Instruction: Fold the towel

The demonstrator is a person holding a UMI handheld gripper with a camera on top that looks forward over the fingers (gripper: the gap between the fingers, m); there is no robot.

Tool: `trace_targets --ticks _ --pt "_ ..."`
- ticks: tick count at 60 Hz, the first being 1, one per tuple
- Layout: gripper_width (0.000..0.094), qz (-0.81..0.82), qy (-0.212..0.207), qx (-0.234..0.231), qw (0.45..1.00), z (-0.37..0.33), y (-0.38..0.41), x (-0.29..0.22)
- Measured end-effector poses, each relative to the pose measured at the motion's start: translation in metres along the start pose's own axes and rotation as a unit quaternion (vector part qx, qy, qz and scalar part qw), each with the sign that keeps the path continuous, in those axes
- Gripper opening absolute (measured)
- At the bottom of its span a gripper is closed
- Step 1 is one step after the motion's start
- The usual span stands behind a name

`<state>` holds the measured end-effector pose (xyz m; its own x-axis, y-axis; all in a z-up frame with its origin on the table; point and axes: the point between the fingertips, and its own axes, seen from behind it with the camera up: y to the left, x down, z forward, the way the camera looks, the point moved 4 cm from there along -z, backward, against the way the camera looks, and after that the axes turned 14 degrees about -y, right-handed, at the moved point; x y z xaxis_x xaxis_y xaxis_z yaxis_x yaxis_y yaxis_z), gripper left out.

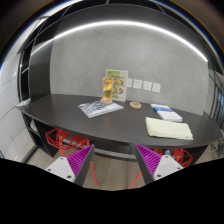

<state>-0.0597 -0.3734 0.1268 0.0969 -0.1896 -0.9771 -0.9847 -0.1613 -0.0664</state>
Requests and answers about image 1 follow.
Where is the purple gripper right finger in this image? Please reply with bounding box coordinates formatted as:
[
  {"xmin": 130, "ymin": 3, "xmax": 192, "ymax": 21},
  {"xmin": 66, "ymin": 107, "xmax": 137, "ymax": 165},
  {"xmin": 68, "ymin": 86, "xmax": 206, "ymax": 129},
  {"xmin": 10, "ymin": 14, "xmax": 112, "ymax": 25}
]
[{"xmin": 135, "ymin": 144, "xmax": 183, "ymax": 184}]

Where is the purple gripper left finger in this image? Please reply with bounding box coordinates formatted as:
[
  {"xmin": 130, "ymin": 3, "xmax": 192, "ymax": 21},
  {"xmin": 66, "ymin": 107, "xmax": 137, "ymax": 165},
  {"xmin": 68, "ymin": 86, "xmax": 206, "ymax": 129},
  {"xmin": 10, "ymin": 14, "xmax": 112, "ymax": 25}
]
[{"xmin": 46, "ymin": 145, "xmax": 95, "ymax": 186}]

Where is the folded cream towel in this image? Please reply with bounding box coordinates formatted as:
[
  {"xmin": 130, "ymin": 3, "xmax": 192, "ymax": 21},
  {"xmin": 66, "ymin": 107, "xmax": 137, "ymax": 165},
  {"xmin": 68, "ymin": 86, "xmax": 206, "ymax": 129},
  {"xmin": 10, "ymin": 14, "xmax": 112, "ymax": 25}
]
[{"xmin": 145, "ymin": 117, "xmax": 193, "ymax": 140}]

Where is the blue white book stack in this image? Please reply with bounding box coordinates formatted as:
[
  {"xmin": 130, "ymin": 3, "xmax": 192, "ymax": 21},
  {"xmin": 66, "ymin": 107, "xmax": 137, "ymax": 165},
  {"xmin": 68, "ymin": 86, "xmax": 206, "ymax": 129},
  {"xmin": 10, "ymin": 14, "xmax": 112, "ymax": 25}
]
[{"xmin": 151, "ymin": 104, "xmax": 183, "ymax": 122}]

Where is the grey magazine on table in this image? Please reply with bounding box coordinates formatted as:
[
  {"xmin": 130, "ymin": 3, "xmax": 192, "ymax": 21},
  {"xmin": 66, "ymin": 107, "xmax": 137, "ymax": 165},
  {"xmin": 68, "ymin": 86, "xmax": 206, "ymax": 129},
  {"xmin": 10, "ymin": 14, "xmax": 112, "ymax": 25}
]
[{"xmin": 79, "ymin": 101, "xmax": 122, "ymax": 118}]

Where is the dark black shelving unit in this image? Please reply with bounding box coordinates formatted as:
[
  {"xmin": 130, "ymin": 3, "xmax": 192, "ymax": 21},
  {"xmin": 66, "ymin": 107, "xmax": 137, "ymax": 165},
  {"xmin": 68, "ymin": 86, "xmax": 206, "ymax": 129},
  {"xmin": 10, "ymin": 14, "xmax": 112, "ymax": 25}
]
[{"xmin": 17, "ymin": 19, "xmax": 57, "ymax": 157}]

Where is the green white poster sign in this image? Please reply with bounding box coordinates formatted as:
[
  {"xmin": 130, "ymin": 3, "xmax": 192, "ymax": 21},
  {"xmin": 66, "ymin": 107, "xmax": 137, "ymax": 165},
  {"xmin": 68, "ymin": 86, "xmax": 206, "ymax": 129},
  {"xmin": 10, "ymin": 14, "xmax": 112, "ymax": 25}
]
[{"xmin": 106, "ymin": 69, "xmax": 128, "ymax": 102}]

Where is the curved led light strip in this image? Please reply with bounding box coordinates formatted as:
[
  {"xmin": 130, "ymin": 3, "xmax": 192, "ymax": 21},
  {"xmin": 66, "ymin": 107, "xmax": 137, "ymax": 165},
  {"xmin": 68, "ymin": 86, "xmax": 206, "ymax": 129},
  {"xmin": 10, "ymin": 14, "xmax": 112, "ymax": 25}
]
[{"xmin": 31, "ymin": 20, "xmax": 208, "ymax": 62}]

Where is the red wire chair left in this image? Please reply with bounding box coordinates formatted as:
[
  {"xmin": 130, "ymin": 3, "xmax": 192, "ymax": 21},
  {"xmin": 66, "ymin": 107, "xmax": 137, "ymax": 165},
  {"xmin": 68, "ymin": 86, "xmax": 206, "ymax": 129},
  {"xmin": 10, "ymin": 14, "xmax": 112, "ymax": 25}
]
[{"xmin": 45, "ymin": 128, "xmax": 97, "ymax": 183}]

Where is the white wall socket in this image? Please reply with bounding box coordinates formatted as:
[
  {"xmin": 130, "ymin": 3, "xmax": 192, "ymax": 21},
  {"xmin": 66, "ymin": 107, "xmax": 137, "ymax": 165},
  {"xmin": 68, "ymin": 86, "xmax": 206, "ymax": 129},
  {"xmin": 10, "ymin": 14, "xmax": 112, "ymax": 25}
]
[
  {"xmin": 133, "ymin": 79, "xmax": 142, "ymax": 89},
  {"xmin": 152, "ymin": 83, "xmax": 161, "ymax": 93},
  {"xmin": 143, "ymin": 81, "xmax": 152, "ymax": 91},
  {"xmin": 127, "ymin": 78, "xmax": 132, "ymax": 88}
]

